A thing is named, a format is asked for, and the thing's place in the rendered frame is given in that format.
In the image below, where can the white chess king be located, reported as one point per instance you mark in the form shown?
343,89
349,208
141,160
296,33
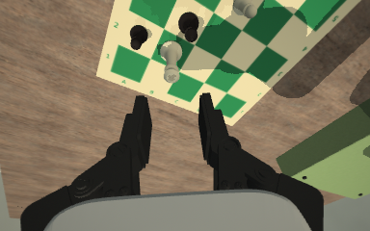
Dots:
171,52

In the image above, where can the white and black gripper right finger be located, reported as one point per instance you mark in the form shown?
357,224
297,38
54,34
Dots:
236,169

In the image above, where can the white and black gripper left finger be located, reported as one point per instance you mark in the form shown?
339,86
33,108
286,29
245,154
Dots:
117,174

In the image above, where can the green and cream chessboard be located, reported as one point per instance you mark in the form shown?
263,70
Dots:
236,59

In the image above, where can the white pawn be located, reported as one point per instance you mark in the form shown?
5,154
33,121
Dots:
245,7

